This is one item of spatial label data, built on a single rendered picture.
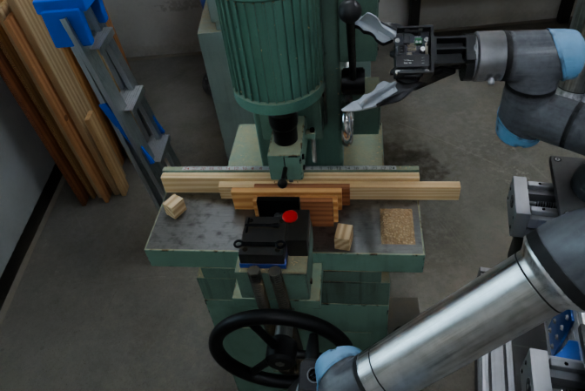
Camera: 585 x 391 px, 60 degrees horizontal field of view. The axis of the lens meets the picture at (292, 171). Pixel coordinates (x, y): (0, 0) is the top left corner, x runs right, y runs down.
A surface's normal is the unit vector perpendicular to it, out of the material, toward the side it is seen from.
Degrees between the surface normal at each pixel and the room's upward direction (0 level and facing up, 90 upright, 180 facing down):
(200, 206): 0
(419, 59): 43
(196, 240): 0
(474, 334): 59
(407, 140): 0
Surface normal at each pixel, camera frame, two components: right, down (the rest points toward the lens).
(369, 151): -0.09, -0.73
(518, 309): -0.34, 0.24
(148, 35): 0.02, 0.68
